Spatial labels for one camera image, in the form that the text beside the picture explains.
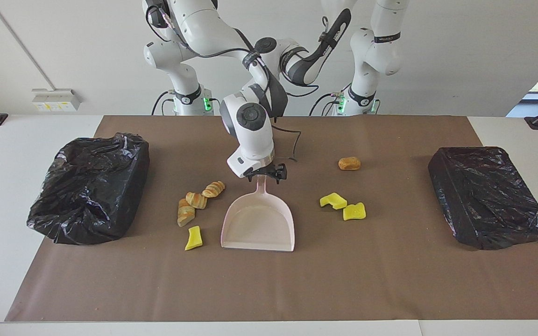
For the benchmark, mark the brown potato-like lump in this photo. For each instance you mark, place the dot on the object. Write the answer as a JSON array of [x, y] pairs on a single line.
[[349, 164]]

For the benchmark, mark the smooth black bag lined bin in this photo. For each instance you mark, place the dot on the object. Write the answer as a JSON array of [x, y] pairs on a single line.
[[484, 196]]

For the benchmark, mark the small yellow sponge piece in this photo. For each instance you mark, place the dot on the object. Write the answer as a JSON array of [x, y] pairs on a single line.
[[194, 238]]

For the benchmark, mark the brown paper table mat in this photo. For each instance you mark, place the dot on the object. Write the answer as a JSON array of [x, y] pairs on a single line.
[[343, 289]]

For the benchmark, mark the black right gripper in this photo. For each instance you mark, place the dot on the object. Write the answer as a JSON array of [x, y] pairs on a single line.
[[264, 170]]

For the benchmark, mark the chunky yellow sponge piece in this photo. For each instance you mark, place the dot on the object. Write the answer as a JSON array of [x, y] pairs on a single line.
[[354, 212]]

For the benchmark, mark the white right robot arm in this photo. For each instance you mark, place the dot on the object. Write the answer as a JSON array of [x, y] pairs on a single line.
[[250, 135]]

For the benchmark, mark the grey wall conduit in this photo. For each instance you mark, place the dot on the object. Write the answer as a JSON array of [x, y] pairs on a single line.
[[21, 44]]

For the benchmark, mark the striped toy croissant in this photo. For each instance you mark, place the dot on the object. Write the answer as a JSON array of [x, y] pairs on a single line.
[[186, 213], [196, 200], [214, 189]]

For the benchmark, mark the white wall socket box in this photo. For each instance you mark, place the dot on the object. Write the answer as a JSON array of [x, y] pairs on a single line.
[[56, 99]]

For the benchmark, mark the long notched yellow sponge piece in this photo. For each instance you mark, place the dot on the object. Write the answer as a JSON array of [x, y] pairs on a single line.
[[333, 200]]

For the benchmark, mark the crumpled black bag lined bin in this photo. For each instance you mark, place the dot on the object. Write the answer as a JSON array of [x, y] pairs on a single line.
[[87, 196]]

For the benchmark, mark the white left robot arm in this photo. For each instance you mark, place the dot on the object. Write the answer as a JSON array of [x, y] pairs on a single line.
[[371, 51]]

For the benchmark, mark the beige plastic dustpan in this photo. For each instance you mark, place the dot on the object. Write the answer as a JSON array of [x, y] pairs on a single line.
[[257, 224]]

